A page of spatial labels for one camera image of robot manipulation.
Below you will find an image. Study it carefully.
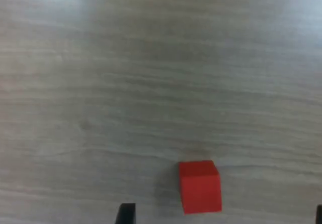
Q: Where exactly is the red cube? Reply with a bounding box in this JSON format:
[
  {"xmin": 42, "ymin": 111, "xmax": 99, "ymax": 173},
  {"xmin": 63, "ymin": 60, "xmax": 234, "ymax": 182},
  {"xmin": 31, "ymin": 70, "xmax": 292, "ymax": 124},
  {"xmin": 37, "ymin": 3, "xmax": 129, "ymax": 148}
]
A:
[{"xmin": 178, "ymin": 160, "xmax": 223, "ymax": 215}]

